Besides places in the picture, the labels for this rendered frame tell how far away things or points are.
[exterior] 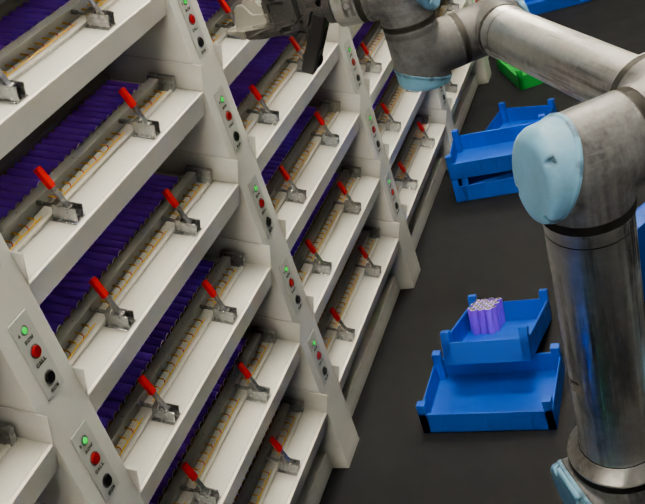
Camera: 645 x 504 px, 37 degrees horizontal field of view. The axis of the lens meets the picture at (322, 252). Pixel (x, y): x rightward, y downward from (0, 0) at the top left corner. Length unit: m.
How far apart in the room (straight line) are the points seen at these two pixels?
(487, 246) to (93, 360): 1.62
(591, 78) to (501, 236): 1.59
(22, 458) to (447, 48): 0.91
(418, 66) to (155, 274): 0.55
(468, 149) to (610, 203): 2.11
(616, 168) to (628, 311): 0.22
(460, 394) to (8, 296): 1.30
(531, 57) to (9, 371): 0.85
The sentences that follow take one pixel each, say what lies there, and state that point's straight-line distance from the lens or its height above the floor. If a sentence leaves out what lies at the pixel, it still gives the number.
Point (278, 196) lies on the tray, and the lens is 2.16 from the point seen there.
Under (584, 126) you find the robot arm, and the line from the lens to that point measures 1.14.
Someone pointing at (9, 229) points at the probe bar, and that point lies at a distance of 1.42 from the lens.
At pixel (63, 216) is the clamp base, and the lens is 1.45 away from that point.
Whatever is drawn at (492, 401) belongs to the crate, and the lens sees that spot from 2.29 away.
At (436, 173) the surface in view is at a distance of 3.24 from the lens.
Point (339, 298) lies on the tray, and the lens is 2.42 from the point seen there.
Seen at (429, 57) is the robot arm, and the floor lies 0.91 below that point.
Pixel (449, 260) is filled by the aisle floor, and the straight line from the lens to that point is 2.84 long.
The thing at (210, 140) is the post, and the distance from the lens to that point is 1.83.
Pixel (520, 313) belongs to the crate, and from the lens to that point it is 2.52.
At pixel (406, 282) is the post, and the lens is 2.75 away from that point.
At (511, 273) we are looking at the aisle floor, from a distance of 2.71.
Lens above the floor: 1.46
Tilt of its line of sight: 28 degrees down
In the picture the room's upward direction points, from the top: 19 degrees counter-clockwise
